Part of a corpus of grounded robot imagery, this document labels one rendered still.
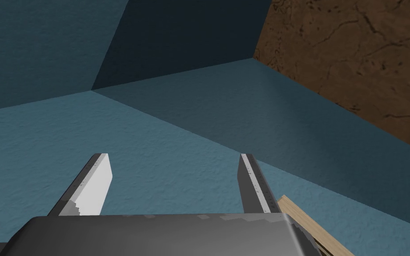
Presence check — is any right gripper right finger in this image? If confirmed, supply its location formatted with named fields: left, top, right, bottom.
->
left=237, top=153, right=282, bottom=214

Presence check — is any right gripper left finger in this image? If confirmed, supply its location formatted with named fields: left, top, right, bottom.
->
left=47, top=153, right=113, bottom=217

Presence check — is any light wooden board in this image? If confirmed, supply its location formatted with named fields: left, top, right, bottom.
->
left=277, top=195, right=356, bottom=256

